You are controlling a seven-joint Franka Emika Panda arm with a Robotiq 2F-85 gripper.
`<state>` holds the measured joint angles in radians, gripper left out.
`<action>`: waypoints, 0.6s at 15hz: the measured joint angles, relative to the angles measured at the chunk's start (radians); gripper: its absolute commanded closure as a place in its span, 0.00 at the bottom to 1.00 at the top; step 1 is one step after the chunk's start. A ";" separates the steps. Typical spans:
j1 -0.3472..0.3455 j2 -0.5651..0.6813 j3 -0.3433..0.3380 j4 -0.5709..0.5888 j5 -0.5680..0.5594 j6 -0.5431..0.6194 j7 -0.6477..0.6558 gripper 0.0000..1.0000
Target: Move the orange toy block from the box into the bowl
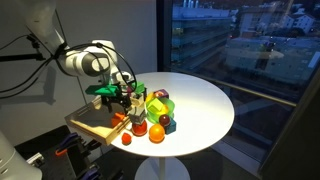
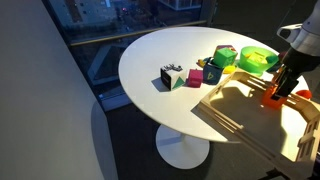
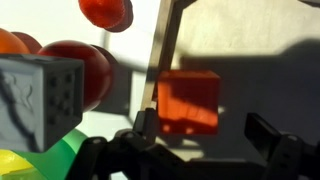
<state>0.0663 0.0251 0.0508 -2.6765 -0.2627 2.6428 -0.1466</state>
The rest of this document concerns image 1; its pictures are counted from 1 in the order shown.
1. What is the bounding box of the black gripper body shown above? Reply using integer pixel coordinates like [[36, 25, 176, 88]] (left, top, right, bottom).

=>
[[99, 93, 133, 108]]

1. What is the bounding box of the orange toy block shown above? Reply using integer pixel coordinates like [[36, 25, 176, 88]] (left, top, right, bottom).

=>
[[110, 112, 127, 128]]

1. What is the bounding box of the grey white toy block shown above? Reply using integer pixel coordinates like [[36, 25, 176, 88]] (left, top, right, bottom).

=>
[[128, 95, 148, 126]]

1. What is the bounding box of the green toy object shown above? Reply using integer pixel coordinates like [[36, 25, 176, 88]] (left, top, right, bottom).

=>
[[85, 84, 120, 97]]

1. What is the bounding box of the green toy cube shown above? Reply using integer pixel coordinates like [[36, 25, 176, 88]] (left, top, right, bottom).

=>
[[131, 81, 147, 96]]

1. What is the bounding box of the light wooden slatted box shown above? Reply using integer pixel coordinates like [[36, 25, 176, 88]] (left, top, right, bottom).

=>
[[64, 96, 133, 147]]

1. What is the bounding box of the yellow toy piece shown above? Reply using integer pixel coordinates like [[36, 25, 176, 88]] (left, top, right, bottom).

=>
[[145, 91, 155, 103]]

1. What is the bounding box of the yellow toy block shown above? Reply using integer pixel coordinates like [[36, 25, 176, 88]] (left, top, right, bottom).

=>
[[147, 98, 169, 116]]

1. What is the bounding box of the purple toy cube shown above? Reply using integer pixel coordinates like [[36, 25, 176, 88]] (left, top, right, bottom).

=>
[[153, 88, 170, 100]]

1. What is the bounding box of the green translucent bowl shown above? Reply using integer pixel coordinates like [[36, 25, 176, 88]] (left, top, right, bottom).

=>
[[144, 96, 176, 125]]

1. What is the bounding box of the teal toy block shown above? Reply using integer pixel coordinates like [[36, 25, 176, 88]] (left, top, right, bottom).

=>
[[164, 118, 178, 136]]

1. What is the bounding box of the red tomato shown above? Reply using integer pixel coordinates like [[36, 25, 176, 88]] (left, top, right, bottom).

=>
[[131, 119, 149, 137]]

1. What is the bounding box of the small red-orange ball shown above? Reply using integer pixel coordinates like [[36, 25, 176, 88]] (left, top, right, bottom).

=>
[[121, 132, 133, 146]]

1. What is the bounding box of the dark red ball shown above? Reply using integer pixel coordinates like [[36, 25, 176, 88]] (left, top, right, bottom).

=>
[[158, 113, 172, 128]]

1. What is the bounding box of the large orange ball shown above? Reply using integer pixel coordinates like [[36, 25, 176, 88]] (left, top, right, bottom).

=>
[[148, 123, 166, 144]]

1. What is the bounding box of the blue orange spring clamp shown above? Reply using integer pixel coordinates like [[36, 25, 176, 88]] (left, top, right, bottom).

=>
[[54, 132, 80, 158], [78, 164, 103, 180]]

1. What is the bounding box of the black equipment cart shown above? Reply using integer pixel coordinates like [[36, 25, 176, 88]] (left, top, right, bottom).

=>
[[14, 124, 134, 180]]

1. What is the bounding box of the white machine housing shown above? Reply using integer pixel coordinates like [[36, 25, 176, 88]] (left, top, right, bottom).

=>
[[0, 130, 43, 180]]

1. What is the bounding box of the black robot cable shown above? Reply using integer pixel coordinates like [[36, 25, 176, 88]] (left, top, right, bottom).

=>
[[49, 41, 138, 96]]

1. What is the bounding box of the white table pedestal base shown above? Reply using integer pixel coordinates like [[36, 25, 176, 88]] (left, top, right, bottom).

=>
[[134, 155, 192, 180]]

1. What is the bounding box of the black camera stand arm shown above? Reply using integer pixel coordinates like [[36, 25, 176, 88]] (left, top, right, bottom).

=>
[[0, 33, 47, 64]]

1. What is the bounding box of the brass window rail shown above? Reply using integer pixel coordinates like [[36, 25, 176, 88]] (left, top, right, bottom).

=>
[[171, 68, 298, 108]]

